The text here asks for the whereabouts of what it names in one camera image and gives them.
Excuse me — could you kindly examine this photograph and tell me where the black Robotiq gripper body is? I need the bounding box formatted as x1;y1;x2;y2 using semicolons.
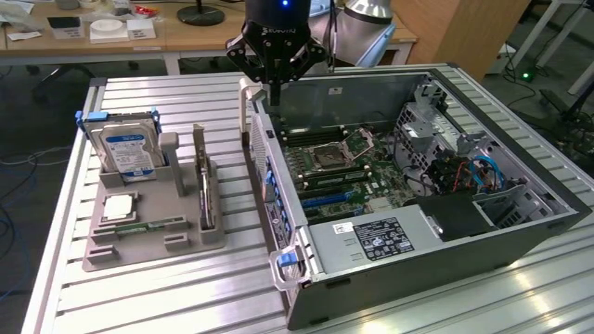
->
241;0;313;84

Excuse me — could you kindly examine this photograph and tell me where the green graphics card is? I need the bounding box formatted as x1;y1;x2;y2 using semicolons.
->
191;122;221;233

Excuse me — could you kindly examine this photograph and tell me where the black round lamp base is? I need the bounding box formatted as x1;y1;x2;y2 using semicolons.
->
177;0;227;26

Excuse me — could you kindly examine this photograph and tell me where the plain white box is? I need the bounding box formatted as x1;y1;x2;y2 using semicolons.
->
126;18;158;41

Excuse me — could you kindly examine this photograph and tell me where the white box round recess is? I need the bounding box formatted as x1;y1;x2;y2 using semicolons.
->
89;18;133;45

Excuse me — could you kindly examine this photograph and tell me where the metal socket cover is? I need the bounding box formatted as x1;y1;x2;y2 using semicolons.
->
342;127;377;161

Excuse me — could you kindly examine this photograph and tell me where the silver CPU socket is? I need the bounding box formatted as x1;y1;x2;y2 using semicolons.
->
310;141;356;172

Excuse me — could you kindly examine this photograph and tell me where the wooden cabinet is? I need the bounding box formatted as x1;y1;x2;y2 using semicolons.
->
384;0;534;80

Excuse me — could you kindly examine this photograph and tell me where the perforated metal disk bay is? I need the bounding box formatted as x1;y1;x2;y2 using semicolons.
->
393;83;466;168

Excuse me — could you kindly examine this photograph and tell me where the blue plastic disk carrier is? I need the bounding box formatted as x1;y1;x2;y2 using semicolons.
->
75;108;163;141

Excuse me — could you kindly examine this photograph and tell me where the black RAM stick white label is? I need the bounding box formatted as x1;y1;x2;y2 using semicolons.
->
301;169;369;186

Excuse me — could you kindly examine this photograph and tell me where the black and white box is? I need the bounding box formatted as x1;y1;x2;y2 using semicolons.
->
46;15;87;40

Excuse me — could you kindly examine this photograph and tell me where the hard disk blue label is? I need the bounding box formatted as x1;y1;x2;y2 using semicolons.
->
86;117;167;182

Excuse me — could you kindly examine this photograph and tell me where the black chair base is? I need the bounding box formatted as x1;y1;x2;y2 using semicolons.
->
26;62;98;102

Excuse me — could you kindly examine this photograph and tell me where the green motherboard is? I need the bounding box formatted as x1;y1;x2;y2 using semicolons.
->
278;118;422;225

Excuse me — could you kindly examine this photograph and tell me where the long black expansion slot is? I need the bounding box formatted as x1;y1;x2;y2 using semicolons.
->
297;185;350;200

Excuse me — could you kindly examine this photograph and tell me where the blue expansion slot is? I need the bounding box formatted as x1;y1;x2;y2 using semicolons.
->
301;192;356;209

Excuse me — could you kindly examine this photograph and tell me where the white paper card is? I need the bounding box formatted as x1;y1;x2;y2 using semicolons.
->
6;31;45;42

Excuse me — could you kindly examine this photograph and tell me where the silver chipset heat sink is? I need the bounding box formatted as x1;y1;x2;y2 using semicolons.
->
370;197;397;212

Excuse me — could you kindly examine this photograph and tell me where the clear plastic bag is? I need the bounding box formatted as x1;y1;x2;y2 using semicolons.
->
0;0;35;33

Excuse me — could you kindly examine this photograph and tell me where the silver CPU chip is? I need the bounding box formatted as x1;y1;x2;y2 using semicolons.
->
102;195;138;221

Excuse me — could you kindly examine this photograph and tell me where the green RAM stick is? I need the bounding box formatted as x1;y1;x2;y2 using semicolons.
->
113;219;170;235

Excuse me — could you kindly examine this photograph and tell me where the silver power supply unit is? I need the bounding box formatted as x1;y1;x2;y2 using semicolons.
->
306;204;448;276

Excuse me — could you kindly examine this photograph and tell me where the black floor stand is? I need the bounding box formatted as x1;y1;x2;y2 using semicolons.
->
540;86;594;156

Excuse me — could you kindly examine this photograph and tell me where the grey printed parts rack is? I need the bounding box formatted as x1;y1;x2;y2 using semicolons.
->
82;131;230;273

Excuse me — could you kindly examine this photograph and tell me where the grey metal disk bay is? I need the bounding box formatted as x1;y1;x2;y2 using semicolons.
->
472;183;554;231

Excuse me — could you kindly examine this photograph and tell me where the open black PC case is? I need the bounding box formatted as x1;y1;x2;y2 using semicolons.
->
238;67;582;331

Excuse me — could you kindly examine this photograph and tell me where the beige printed case bracket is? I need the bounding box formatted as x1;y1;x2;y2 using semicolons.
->
238;77;270;136

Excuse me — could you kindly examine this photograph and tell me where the wooden desk white frame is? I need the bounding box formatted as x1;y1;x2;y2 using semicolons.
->
0;0;420;76

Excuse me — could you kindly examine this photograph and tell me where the red wire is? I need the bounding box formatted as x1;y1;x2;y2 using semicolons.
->
453;161;466;191

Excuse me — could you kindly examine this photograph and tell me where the white table frame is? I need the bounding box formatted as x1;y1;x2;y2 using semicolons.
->
505;0;594;95

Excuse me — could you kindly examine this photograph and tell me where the blue wire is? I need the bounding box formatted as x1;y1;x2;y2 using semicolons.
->
468;155;508;193

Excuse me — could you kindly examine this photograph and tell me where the white floor cable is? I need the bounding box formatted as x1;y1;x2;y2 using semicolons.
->
0;145;73;168

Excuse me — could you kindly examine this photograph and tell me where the grey printed case handle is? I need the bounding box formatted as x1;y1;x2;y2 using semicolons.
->
269;242;311;292

